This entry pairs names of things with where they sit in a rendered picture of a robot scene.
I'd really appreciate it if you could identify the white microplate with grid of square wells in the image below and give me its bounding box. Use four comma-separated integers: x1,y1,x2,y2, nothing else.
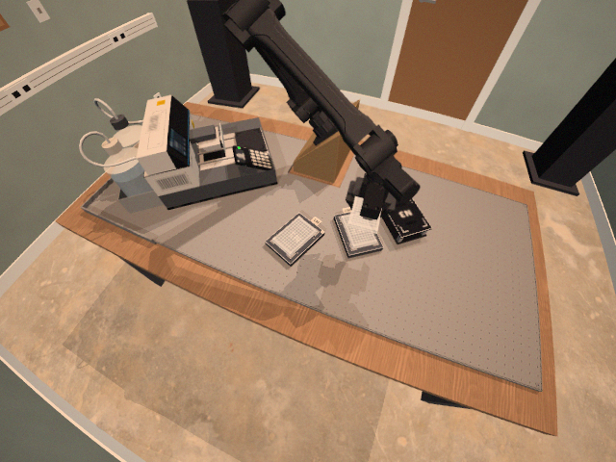
341,215,377,249
347,196,381,235
272,217,318,257

